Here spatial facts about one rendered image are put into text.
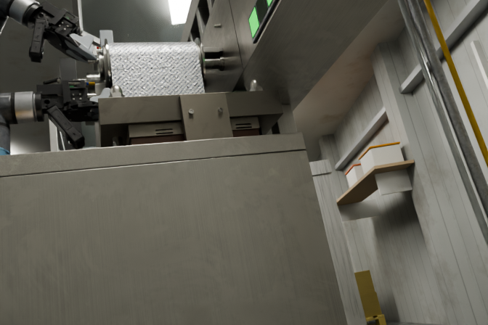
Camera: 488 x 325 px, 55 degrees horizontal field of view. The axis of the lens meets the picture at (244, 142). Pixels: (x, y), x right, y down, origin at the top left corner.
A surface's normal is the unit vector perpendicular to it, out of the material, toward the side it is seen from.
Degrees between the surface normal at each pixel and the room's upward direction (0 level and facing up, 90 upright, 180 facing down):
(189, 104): 90
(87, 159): 90
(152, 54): 90
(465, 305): 90
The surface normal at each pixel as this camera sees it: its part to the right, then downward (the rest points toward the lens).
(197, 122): 0.26, -0.36
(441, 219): 0.05, -0.33
